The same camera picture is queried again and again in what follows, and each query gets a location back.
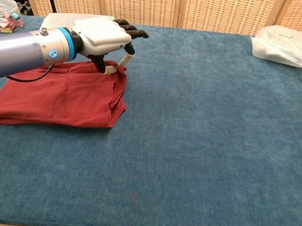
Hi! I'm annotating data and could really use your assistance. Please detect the white plastic bag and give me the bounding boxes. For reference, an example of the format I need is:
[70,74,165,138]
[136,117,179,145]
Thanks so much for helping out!
[40,8,116,37]

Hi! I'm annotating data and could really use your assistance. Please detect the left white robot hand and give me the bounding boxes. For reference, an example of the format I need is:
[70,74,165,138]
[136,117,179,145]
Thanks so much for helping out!
[67,13,151,80]

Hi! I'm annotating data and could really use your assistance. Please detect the clear jar of clips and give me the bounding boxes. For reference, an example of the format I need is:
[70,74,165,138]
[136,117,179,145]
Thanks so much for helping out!
[0,0,28,36]

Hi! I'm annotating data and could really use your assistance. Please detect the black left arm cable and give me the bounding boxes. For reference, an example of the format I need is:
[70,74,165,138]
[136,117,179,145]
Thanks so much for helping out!
[6,59,55,85]

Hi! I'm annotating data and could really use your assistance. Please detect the red T-shirt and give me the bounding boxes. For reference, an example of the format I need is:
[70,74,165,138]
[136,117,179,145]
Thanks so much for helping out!
[0,48,132,139]

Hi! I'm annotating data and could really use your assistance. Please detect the rattan folding screen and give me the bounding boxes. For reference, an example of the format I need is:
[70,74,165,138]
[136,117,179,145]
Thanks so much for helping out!
[11,0,302,46]

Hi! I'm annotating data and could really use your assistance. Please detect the crumpled white zip bag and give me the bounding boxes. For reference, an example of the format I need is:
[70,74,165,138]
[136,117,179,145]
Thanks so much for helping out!
[247,22,302,68]

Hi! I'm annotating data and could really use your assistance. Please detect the blue carpet table cover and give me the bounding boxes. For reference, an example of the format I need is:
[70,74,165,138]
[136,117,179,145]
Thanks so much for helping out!
[0,4,302,226]

